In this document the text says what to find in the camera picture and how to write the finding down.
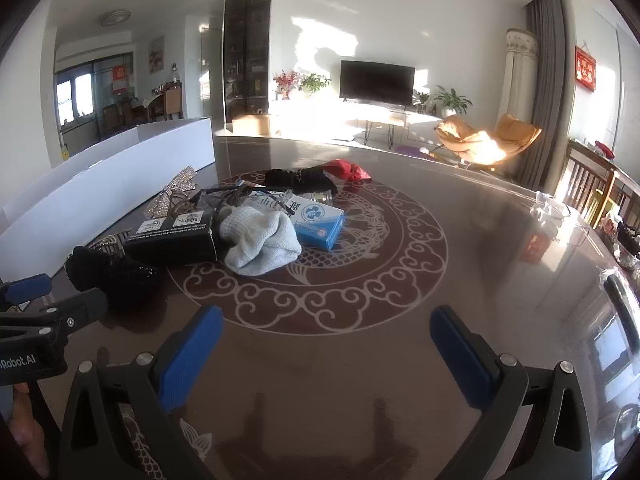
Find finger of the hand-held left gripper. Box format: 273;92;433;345
30;289;110;345
0;274;54;311

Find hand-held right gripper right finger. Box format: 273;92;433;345
429;305;593;480

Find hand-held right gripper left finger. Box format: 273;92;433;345
57;305;224;480

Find black scrunchie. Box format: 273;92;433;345
65;245;162;311
264;164;341;195

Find rhinestone hair comb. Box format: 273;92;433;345
86;230;133;261

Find black labelled box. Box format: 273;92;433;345
121;207;221;267

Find pale grey knit sock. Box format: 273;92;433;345
218;195;303;277

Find dark-framed glasses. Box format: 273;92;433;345
195;184;293;221

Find blue medicine box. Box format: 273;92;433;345
247;190;347;252

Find brown patterned desktop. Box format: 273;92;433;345
0;132;640;480

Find person's left hand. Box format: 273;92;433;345
7;382;52;478

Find clear hair claw clip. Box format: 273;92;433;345
162;194;202;221

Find rhinestone bow hair clip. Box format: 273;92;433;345
142;165;198;220

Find clear plastic bag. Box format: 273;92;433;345
530;191;583;233

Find clear plastic package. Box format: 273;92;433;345
299;191;338;207

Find wooden slatted chair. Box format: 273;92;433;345
562;139;640;231

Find red fabric pouch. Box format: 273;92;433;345
322;159;373;183

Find white television console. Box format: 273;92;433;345
345;100;441;147

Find large green potted plant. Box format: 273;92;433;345
431;85;473;118

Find grey curtain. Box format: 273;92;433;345
517;0;576;191

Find black flat television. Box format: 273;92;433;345
339;60;416;108

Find red flower plant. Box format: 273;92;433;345
273;70;301;101

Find white patterned curtain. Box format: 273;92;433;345
500;27;540;126

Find small green leafy plant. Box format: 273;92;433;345
300;73;332;97

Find dark display cabinet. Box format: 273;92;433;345
222;0;273;123

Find framed wall painting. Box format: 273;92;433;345
149;36;166;75

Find red wall hanging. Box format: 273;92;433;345
574;46;597;92

